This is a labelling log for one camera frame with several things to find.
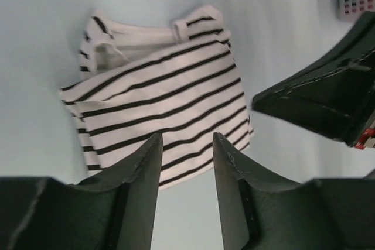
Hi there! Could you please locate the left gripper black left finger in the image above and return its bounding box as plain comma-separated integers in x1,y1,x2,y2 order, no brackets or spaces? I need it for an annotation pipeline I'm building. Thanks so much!
1,133,163,249

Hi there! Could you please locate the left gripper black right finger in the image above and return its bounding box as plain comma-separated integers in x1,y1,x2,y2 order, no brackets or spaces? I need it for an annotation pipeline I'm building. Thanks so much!
213,133,374,250

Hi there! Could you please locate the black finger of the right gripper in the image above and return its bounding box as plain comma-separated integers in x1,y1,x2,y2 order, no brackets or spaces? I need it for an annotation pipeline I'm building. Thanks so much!
251,12,374,148

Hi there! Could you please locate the black white striped tank top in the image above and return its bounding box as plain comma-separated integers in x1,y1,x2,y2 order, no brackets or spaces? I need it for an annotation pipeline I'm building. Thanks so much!
60,5,254,189

